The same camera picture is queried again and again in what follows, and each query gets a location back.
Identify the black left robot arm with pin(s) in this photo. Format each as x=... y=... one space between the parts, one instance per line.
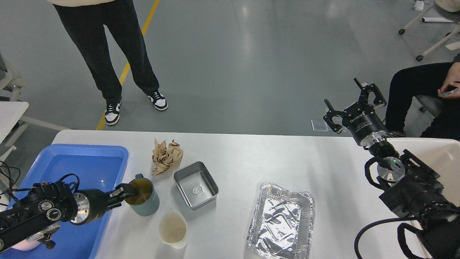
x=36 y=215

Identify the white side table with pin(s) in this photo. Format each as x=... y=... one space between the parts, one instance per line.
x=13 y=120

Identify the grey office chair left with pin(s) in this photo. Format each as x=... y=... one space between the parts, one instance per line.
x=11 y=80

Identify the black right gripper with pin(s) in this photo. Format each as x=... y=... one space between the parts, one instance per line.
x=360 y=118

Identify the white office chair right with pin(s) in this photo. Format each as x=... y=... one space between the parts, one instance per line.
x=431 y=29

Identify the pink mug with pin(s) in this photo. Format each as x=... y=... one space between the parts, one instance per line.
x=26 y=245

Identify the square stainless steel tin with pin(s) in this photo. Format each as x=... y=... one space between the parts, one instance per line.
x=196 y=185

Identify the aluminium foil tray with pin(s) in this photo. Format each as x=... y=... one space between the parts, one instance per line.
x=282 y=224

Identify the teal mug yellow inside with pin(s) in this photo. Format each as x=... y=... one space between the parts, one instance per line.
x=147 y=201

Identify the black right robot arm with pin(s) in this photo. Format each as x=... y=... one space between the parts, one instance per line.
x=411 y=189

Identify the white paper cup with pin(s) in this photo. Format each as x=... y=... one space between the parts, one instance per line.
x=173 y=229

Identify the crumpled brown paper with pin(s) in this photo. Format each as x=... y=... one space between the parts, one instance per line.
x=166 y=156

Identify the standing person in black trousers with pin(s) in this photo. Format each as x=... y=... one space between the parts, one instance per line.
x=85 y=22

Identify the smartphone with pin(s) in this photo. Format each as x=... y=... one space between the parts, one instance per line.
x=449 y=92

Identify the clear floor plate left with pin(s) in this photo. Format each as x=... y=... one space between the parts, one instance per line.
x=319 y=125

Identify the white plastic bin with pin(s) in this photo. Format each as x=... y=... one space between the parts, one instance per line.
x=441 y=155

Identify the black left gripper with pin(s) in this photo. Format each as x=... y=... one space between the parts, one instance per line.
x=93 y=204

